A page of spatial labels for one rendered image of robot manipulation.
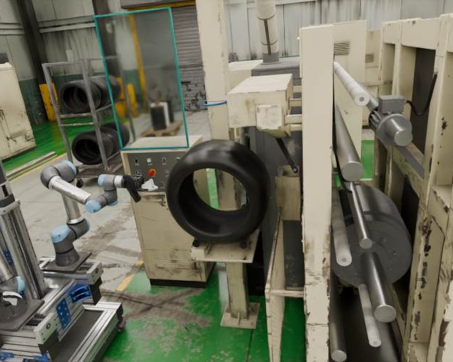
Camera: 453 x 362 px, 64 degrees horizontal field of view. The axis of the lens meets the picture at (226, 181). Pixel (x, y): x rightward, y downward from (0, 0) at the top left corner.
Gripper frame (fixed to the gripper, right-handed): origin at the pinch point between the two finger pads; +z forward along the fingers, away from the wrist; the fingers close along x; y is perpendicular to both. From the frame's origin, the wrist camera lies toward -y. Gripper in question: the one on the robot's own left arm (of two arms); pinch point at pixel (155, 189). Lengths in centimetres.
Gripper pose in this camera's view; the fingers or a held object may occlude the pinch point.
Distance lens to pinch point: 215.2
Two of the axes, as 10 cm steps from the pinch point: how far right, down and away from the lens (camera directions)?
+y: 0.2, -9.2, -3.9
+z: 9.8, 1.0, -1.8
